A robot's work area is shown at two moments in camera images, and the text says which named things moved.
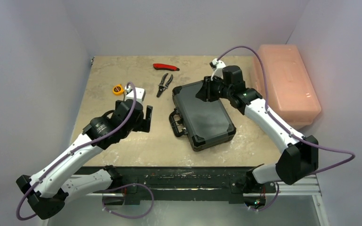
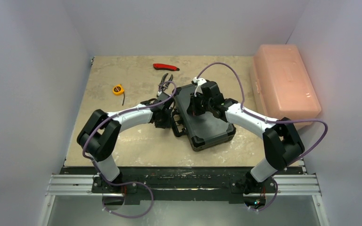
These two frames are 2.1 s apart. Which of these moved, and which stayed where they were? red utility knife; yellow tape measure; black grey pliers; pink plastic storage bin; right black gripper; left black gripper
Moved: right black gripper; left black gripper
Stayed: red utility knife; yellow tape measure; pink plastic storage bin; black grey pliers
